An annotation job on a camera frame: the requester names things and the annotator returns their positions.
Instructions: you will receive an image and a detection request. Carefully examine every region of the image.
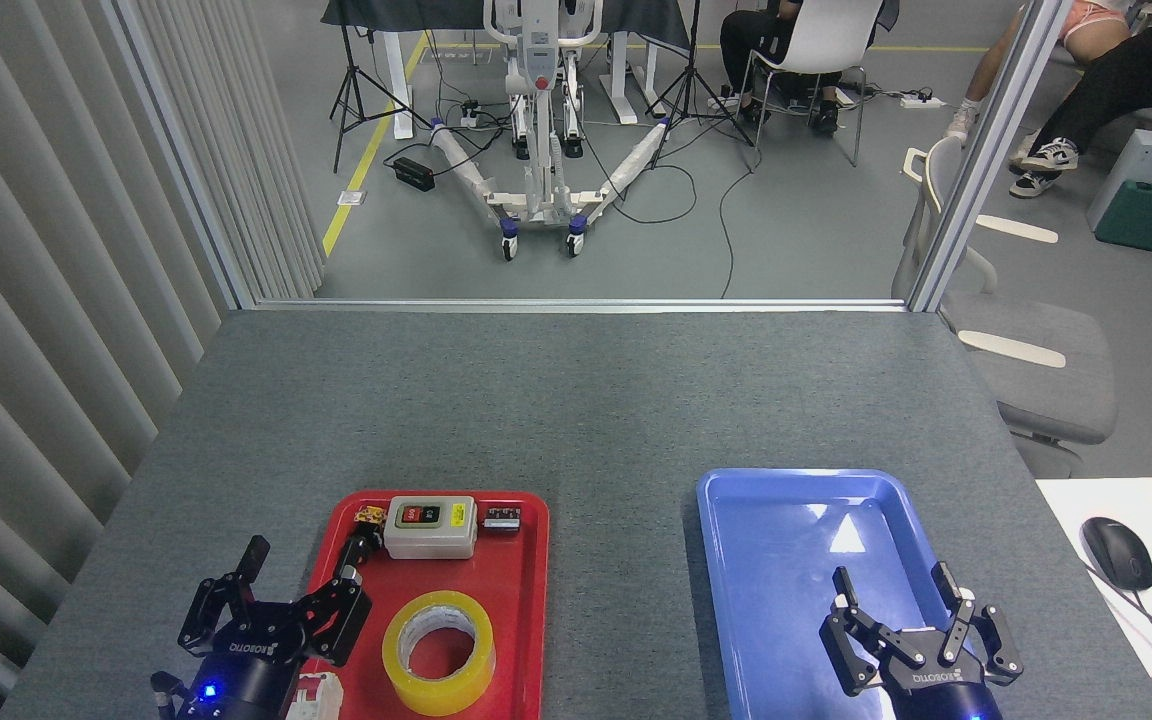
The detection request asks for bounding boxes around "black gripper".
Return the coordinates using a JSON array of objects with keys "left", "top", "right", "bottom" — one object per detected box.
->
[
  {"left": 819, "top": 562, "right": 1024, "bottom": 720},
  {"left": 176, "top": 535, "right": 374, "bottom": 720}
]

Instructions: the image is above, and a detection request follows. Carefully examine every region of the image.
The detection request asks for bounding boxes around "yellow tape roll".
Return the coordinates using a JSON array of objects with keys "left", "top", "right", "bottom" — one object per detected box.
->
[{"left": 382, "top": 590, "right": 496, "bottom": 717}]

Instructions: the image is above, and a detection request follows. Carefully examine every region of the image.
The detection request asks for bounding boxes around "white block with red marks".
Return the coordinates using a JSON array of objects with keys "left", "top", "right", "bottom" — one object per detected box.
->
[{"left": 286, "top": 672, "right": 345, "bottom": 720}]

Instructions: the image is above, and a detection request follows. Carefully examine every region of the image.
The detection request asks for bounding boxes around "black push button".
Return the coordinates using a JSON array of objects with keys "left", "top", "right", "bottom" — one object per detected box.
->
[{"left": 340, "top": 527, "right": 385, "bottom": 593}]

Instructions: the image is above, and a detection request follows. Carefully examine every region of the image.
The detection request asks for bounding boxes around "blue plastic tray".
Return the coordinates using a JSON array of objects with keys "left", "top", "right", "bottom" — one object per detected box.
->
[{"left": 696, "top": 468, "right": 1002, "bottom": 720}]

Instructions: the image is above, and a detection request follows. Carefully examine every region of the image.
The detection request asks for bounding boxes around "black computer mouse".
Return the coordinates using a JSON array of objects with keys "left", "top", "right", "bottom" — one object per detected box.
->
[{"left": 1081, "top": 516, "right": 1152, "bottom": 592}]

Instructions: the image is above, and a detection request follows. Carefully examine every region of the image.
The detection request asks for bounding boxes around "white desk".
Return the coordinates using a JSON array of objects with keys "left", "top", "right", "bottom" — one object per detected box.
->
[{"left": 1036, "top": 478, "right": 1152, "bottom": 720}]

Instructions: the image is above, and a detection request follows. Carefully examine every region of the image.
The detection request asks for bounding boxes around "red plastic tray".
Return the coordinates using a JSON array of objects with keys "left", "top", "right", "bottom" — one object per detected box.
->
[{"left": 286, "top": 489, "right": 550, "bottom": 720}]

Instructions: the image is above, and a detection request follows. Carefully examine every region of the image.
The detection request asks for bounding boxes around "grey office chair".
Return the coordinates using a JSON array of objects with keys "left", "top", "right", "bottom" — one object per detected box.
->
[{"left": 891, "top": 135, "right": 1119, "bottom": 479}]

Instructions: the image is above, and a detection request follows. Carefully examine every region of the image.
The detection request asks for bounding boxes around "grey ribbed curtain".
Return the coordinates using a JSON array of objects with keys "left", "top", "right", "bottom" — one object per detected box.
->
[{"left": 0, "top": 0, "right": 327, "bottom": 720}]

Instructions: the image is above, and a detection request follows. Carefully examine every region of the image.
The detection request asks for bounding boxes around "black tripod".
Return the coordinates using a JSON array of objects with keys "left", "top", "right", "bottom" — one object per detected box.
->
[
  {"left": 644, "top": 0, "right": 759, "bottom": 173},
  {"left": 329, "top": 20, "right": 434, "bottom": 176}
]

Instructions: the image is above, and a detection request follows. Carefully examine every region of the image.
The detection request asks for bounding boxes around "person with black trousers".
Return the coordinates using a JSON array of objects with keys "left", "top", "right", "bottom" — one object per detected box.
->
[{"left": 1009, "top": 0, "right": 1152, "bottom": 199}]

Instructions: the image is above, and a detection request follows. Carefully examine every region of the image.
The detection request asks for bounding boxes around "white chair with metal legs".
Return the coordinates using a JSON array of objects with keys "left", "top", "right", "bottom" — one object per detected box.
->
[{"left": 739, "top": 0, "right": 887, "bottom": 168}]

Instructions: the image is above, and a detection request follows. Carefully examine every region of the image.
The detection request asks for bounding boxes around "white stand on wheels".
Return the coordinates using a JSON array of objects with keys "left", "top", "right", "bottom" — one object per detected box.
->
[{"left": 426, "top": 0, "right": 672, "bottom": 263}]

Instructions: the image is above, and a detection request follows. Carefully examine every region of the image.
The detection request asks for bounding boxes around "person in white chair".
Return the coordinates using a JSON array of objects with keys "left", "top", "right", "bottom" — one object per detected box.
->
[{"left": 711, "top": 0, "right": 902, "bottom": 136}]

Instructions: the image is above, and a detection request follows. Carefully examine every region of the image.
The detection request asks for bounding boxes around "person with bare legs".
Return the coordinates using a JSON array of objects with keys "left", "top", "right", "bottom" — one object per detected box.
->
[{"left": 946, "top": 0, "right": 1134, "bottom": 147}]

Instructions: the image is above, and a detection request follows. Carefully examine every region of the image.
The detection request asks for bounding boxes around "grey switch box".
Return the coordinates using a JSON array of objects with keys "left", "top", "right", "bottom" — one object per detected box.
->
[{"left": 383, "top": 496, "right": 478, "bottom": 561}]

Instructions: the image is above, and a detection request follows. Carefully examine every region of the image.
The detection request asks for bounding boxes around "silver horizontal rail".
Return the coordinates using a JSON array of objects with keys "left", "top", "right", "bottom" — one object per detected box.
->
[{"left": 254, "top": 297, "right": 912, "bottom": 313}]

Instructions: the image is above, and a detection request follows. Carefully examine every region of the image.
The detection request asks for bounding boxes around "black floor cable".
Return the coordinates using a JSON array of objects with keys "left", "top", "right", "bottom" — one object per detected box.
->
[{"left": 576, "top": 130, "right": 769, "bottom": 301}]

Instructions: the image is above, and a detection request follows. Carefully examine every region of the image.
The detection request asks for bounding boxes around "silver post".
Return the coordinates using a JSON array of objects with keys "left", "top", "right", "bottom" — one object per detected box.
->
[
  {"left": 906, "top": 0, "right": 1077, "bottom": 313},
  {"left": 101, "top": 0, "right": 262, "bottom": 311}
]

